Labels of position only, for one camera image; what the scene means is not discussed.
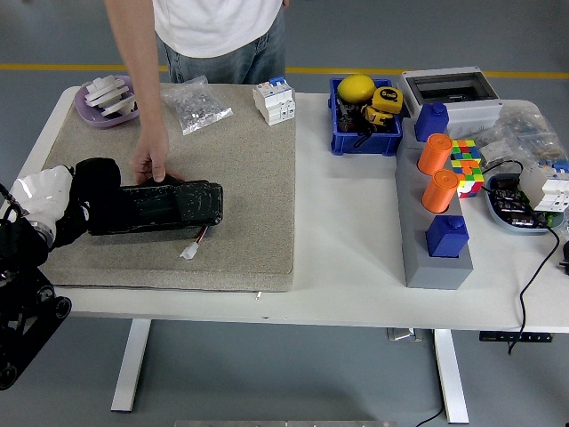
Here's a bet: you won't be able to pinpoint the person's right hand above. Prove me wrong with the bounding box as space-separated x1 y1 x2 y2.
130 132 186 185

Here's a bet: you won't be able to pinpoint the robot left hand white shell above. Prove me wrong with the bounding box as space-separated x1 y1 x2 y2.
8 165 93 251

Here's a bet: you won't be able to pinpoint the black desk control panel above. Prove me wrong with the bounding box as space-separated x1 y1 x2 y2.
478 331 555 344

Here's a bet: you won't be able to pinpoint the clear bag of screws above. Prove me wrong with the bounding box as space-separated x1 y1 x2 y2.
159 75 235 137

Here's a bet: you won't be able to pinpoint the purple plastic tray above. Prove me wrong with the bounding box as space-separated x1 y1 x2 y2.
73 75 141 130

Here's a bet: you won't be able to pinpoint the grey-brown mat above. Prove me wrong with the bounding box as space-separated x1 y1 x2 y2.
39 82 298 294

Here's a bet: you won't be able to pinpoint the white circuit breaker blue switches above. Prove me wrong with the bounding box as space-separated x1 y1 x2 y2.
252 76 297 127

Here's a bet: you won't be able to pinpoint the person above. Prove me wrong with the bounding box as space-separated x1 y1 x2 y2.
152 0 290 86

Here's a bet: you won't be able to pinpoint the white table leg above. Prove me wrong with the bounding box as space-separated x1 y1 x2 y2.
433 328 470 425
109 318 152 413

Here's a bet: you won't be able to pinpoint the yellow lemon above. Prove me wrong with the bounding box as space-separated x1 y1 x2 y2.
336 74 378 105

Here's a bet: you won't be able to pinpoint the blue plastic bin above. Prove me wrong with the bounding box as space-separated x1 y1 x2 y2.
328 77 404 157

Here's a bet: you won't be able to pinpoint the yellow black tool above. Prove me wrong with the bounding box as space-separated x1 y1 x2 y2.
360 105 395 131

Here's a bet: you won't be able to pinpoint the yellow tape measure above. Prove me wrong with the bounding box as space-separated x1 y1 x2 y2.
371 86 404 115

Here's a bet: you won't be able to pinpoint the blue block with knob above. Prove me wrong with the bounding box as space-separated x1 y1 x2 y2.
425 214 470 260
413 101 451 143

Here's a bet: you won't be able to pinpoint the grey block holder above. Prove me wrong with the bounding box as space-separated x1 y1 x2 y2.
395 131 475 291

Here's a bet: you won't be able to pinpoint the orange cylinder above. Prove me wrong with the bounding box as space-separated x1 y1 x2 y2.
416 133 454 176
421 168 461 215

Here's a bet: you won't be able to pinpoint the colourful puzzle cube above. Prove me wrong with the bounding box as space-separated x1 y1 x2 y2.
449 139 486 199

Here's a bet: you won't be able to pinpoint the white grey distribution box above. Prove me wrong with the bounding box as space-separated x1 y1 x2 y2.
396 66 505 135

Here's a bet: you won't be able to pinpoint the small bag of white parts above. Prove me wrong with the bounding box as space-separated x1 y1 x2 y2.
478 138 519 165

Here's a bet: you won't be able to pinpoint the light blue tray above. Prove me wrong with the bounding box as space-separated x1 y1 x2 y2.
483 173 568 236

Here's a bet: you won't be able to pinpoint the dark electronic components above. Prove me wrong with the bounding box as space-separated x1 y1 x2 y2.
492 176 549 228

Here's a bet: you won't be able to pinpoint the clear bag of electronic parts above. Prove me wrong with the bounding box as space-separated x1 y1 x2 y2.
477 100 569 179

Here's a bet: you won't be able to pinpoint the white circuit breaker row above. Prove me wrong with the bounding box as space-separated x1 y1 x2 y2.
518 160 569 213

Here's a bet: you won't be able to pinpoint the white plastic bracket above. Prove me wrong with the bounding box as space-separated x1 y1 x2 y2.
84 75 134 109
100 94 140 119

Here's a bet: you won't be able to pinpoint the red wire with white connector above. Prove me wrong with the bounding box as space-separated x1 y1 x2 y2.
180 225 211 261

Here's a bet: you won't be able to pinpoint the brown handled screwdriver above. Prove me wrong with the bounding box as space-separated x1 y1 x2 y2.
335 95 362 134

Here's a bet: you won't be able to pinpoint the silver metal bracket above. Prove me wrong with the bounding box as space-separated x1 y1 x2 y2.
385 327 424 343

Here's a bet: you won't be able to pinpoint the black floor cable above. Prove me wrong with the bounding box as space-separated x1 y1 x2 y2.
415 407 446 427

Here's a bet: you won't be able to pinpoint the black power cable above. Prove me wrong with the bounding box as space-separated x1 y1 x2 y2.
481 159 562 357

